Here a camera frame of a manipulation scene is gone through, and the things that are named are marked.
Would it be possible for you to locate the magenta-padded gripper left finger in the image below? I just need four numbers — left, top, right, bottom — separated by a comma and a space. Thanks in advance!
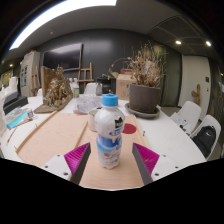
41, 142, 92, 185

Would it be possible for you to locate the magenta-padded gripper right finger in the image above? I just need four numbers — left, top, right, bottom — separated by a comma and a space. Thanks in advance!
132, 143, 183, 185

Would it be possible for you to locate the white blue-capped drink bottle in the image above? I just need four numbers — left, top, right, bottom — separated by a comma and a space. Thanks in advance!
94, 93, 126, 170

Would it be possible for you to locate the pale wooden board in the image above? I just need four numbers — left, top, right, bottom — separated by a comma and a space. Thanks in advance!
16, 111, 158, 189

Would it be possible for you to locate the flat round red coaster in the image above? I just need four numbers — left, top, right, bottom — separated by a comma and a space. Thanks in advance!
121, 123, 138, 135

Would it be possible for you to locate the white ceramic mug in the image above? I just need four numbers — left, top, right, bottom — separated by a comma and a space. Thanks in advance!
87, 107, 103, 132

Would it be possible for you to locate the grey plant saucer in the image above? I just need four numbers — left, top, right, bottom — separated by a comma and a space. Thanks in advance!
124, 102, 161, 120

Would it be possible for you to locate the stack of papers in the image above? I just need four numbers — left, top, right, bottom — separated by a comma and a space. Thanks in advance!
169, 112, 189, 129

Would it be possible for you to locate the open printed booklet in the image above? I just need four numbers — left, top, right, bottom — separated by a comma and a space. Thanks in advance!
73, 93, 104, 115

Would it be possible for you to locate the dried plant in grey pot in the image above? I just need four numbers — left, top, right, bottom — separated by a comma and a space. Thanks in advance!
109, 41, 168, 114

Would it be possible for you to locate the white chair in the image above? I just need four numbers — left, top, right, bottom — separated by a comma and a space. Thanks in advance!
189, 114, 222, 160
83, 82, 98, 96
169, 100, 203, 134

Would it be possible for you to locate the brown relief sculpture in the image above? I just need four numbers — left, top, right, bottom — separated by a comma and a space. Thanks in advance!
33, 65, 74, 114

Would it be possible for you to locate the white green-labelled bottle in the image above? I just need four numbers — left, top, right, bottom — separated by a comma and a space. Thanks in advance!
72, 78, 80, 99

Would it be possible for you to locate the colourful printed book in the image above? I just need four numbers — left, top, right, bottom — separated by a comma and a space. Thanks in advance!
3, 106, 34, 129

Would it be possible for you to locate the grey spray bottle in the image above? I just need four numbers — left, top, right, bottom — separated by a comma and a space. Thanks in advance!
95, 81, 104, 97

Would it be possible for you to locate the brown cardboard box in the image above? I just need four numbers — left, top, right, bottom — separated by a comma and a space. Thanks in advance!
111, 71, 138, 101

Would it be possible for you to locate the wooden figure sculpture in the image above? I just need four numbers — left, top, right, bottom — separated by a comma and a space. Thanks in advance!
191, 83, 202, 107

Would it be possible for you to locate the black desktop appliance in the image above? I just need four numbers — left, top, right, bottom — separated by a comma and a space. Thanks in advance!
96, 74, 117, 95

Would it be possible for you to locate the black machine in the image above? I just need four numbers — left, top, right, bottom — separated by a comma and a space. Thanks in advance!
2, 91, 29, 116

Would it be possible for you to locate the small wooden easel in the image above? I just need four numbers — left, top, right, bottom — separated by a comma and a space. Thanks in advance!
31, 65, 42, 97

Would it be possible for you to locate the white cabinet with pictures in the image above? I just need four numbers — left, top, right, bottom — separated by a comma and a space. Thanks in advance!
19, 50, 42, 98

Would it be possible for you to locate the black wall screen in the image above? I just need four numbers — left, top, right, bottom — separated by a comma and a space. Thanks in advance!
41, 42, 84, 72

